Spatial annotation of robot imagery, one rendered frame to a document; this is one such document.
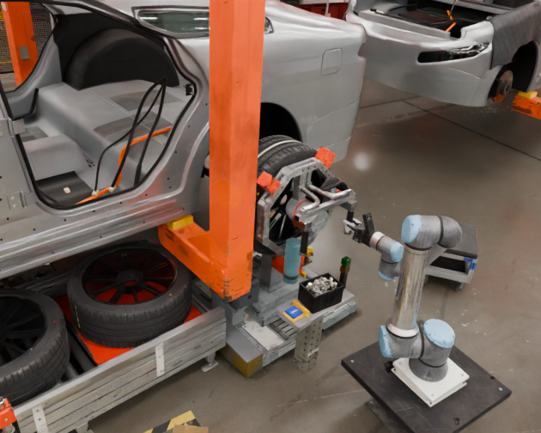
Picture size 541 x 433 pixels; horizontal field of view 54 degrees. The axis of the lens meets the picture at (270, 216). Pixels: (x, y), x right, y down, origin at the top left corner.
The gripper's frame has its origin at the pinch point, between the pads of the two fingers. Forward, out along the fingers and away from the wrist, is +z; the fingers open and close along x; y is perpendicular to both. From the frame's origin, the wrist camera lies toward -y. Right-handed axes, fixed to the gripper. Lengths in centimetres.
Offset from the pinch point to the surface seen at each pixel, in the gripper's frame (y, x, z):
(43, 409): 49, -165, 21
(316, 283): 26.1, -28.2, -8.6
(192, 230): 15, -62, 58
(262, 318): 67, -38, 21
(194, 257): 19, -72, 41
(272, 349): 75, -44, 4
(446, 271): 68, 95, -19
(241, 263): 9, -63, 12
